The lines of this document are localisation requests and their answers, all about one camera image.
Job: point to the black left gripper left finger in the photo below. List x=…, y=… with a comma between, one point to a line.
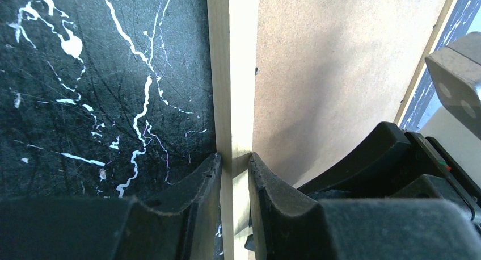
x=178, y=223

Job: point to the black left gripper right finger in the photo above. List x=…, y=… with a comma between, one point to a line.
x=288, y=224

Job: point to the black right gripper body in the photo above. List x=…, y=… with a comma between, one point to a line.
x=421, y=172

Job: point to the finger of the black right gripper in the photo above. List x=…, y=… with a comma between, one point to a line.
x=368, y=171

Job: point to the brown backing board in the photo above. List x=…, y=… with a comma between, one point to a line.
x=329, y=72

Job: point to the light wooden picture frame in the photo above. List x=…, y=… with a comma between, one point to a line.
x=233, y=35

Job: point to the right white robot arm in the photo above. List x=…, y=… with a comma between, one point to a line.
x=454, y=130

